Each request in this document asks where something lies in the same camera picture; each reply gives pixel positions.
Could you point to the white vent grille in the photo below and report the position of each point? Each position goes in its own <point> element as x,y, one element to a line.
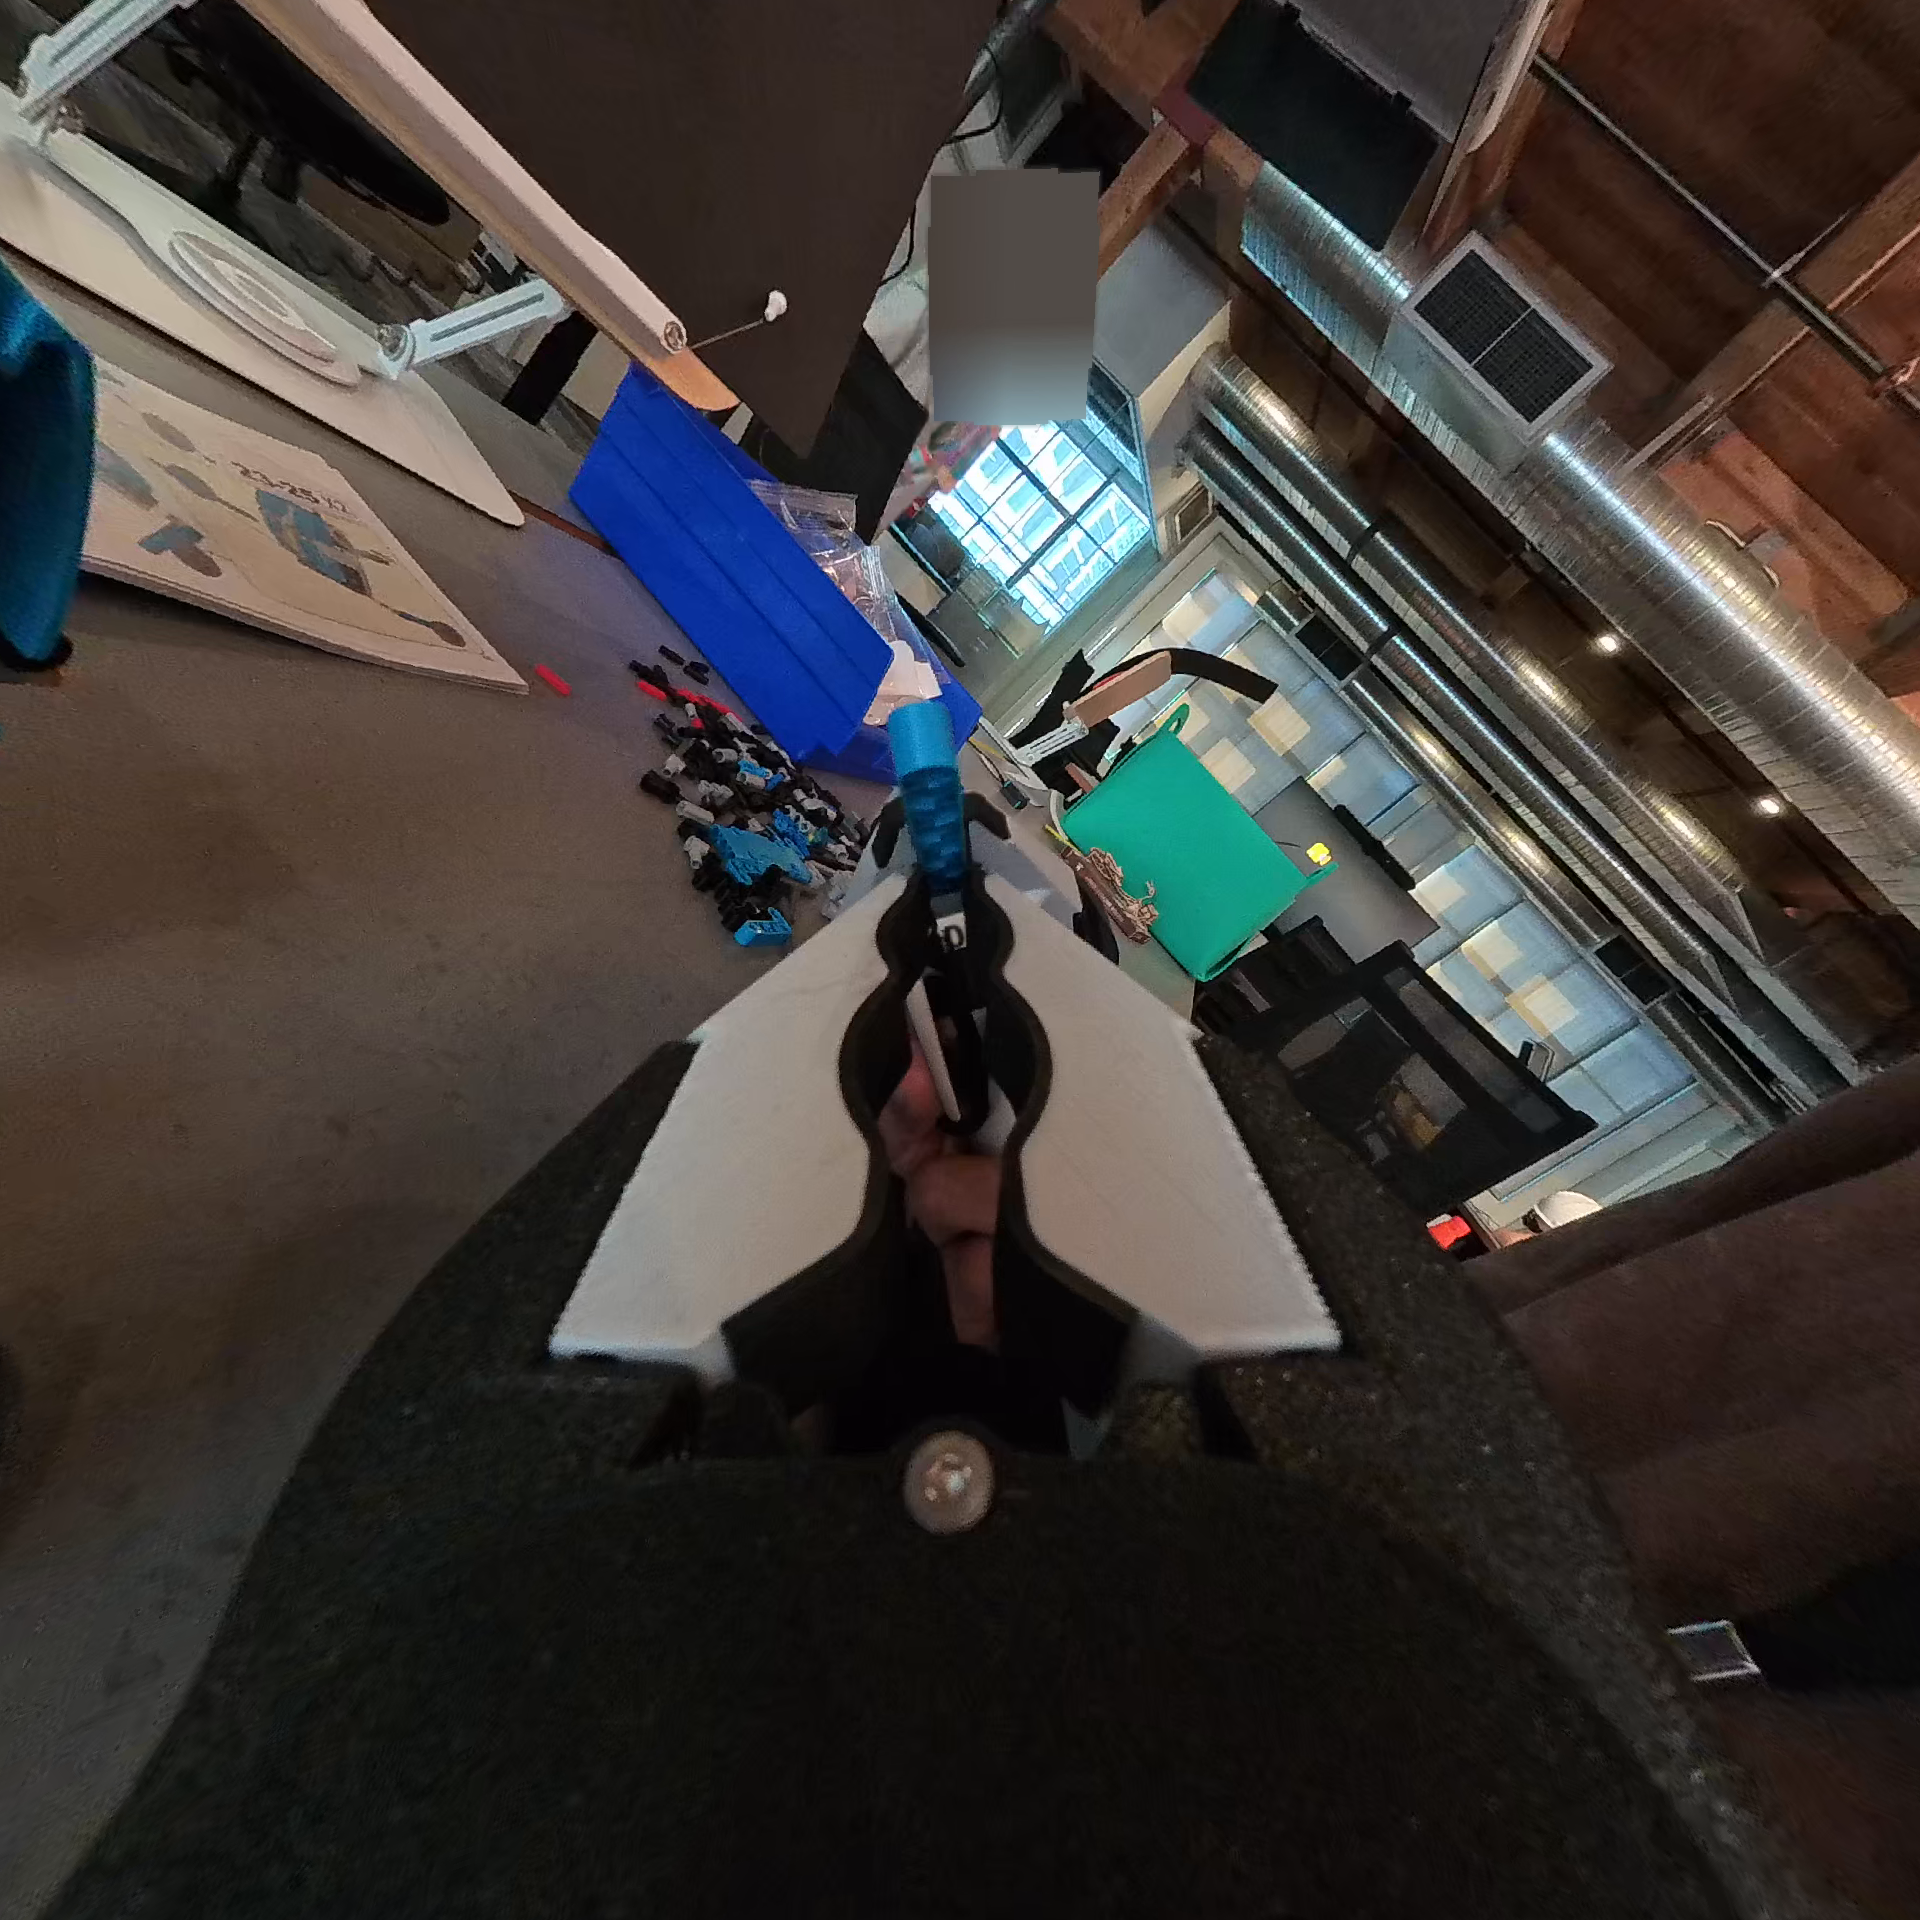
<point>1500,333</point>

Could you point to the black mesh office chair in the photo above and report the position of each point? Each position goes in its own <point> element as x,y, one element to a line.
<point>1394,1067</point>

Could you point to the thick teal perforated beam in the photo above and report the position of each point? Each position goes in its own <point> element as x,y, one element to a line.
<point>926,797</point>

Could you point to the black divider panel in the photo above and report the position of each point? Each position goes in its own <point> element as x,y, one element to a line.
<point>721,181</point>

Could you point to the person's brown shirt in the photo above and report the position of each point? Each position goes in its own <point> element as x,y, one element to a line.
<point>1724,1349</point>

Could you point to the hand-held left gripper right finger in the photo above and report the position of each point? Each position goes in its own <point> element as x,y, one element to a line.
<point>1170,1201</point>

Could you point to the blue toy robot model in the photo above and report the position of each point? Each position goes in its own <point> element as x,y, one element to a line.
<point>37,481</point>

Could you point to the teal tote bag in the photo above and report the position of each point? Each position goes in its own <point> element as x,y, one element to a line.
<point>1185,841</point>

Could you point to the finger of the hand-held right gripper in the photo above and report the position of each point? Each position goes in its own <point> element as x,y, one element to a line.
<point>944,1060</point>

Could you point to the small red piece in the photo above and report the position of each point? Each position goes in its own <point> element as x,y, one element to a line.
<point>550,683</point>

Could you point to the small metal clip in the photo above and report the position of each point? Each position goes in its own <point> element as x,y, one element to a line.
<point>1712,1654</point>

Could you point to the clear plastic bags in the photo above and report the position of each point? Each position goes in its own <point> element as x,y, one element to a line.
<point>856,587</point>

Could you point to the grey hanging ceiling panel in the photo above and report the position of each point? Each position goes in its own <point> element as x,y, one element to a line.
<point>1425,61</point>

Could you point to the instruction booklet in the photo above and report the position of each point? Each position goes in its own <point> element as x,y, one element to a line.
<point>270,525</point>

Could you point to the person's right hand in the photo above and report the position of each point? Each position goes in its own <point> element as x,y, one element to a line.
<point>961,1215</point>

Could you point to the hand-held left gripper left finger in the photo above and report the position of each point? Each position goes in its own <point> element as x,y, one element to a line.
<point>721,1201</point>

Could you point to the pile of building pieces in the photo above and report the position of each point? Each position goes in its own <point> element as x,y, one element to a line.
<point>750,841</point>

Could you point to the wide silver air duct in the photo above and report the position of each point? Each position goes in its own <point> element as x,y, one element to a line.
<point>1693,601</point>

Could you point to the blue storage bin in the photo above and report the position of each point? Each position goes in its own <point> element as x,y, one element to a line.
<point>721,571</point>

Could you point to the narrow silver air duct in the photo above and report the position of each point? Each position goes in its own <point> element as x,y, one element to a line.
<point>1441,721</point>
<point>1500,661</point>

